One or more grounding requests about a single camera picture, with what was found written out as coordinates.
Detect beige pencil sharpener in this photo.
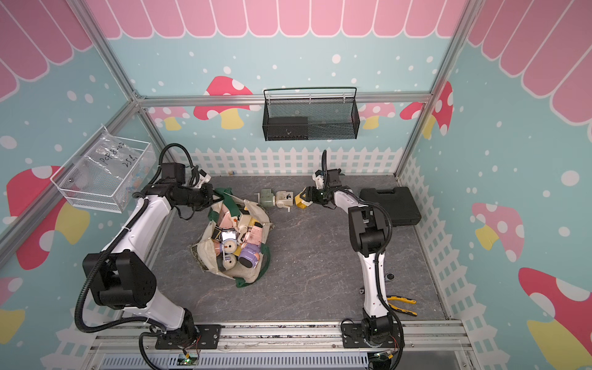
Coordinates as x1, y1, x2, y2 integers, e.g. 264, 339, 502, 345
274, 191, 294, 211

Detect green pencil sharpener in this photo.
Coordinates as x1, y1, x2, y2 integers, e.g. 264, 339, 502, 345
257, 188, 276, 209

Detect cream canvas tote bag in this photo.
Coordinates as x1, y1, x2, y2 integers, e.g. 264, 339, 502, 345
190, 188, 273, 288

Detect pink pencil sharpener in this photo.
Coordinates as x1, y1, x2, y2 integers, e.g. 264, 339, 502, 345
245, 222, 264, 245

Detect yellow pencil sharpener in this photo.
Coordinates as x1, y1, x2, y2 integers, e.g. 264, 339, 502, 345
294, 191, 312, 209

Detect purple pencil sharpener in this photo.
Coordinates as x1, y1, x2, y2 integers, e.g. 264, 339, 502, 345
238, 243, 261, 268

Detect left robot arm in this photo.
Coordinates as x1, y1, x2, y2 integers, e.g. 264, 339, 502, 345
74, 144, 219, 348

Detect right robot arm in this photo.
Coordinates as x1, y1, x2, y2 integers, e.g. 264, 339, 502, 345
302, 151, 405, 351

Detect black plastic tool case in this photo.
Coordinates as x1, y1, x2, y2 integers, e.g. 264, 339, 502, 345
360, 187, 422, 227

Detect black box in basket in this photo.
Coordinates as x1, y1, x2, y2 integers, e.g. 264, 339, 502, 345
263, 117, 308, 141

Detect black wire mesh basket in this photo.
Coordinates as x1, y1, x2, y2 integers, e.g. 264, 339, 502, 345
262, 86, 361, 141

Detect clear wall bin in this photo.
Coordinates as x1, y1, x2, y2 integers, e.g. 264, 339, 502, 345
50, 127, 157, 214

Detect yellow handled pliers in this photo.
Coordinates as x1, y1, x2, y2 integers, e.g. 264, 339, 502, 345
385, 294, 419, 318

